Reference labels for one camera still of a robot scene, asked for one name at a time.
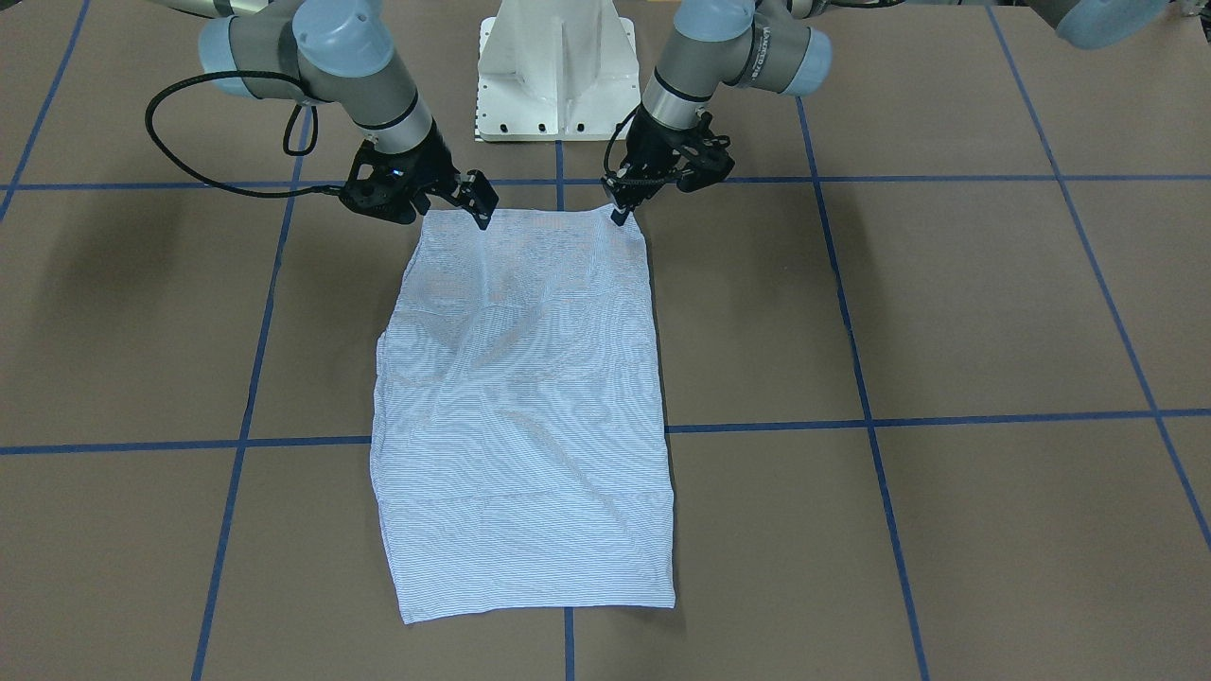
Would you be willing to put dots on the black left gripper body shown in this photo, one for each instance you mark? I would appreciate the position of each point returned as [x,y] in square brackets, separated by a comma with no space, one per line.
[659,138]

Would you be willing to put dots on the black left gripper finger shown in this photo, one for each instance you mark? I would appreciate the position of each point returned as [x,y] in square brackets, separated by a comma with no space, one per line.
[627,187]
[706,161]

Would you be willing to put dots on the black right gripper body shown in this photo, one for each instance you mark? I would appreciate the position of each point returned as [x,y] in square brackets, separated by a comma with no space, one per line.
[432,163]

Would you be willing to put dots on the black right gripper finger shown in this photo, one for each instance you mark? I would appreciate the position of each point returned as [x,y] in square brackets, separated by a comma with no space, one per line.
[474,194]

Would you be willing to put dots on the blue striped button shirt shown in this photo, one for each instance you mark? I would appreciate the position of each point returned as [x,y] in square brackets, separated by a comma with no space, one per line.
[518,447]

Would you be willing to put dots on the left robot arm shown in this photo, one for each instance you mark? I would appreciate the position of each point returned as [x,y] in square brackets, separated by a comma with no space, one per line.
[760,45]

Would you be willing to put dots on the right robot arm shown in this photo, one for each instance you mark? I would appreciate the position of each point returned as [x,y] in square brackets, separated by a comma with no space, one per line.
[317,52]

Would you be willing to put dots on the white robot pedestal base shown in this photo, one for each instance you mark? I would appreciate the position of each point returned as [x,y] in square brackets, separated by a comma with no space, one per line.
[555,71]

